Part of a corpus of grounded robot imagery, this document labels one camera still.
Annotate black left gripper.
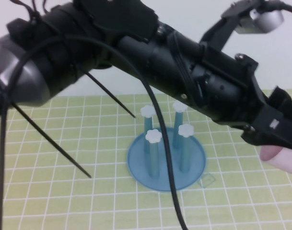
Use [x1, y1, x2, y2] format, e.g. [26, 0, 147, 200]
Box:
[192, 43, 292, 152]

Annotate pink plastic cup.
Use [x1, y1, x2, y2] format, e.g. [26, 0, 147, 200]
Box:
[259, 144, 292, 180]

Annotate blue cup stand white caps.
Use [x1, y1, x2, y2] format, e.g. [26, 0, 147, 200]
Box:
[127, 100, 207, 192]

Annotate clear plastic tab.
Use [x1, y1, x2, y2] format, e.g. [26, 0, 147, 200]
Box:
[199, 173, 216, 189]

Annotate black zip tie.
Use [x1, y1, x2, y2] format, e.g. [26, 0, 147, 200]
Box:
[83, 69, 138, 119]
[16, 0, 50, 20]
[12, 103, 93, 179]

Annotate green grid table mat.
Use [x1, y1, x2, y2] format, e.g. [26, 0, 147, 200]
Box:
[0, 88, 292, 230]

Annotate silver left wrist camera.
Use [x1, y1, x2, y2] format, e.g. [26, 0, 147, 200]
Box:
[234, 8, 285, 35]

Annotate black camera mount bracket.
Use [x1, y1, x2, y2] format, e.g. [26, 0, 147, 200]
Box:
[200, 0, 260, 50]

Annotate black wrist strap band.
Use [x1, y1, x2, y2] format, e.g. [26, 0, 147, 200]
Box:
[168, 31, 200, 106]

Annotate black camera cable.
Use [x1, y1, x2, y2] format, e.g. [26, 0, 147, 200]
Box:
[0, 0, 292, 230]

